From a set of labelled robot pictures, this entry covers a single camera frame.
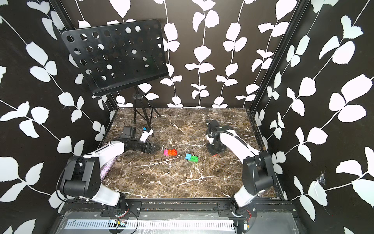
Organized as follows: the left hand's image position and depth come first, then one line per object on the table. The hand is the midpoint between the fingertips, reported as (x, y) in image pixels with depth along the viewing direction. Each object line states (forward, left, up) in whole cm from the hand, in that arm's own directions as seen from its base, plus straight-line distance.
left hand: (155, 144), depth 90 cm
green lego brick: (-8, -24, -6) cm, 26 cm away
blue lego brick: (-7, -20, -5) cm, 22 cm away
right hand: (-6, -35, +1) cm, 35 cm away
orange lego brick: (-3, -10, -6) cm, 12 cm away
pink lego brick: (-3, -6, -6) cm, 9 cm away
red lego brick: (-6, -37, -8) cm, 38 cm away
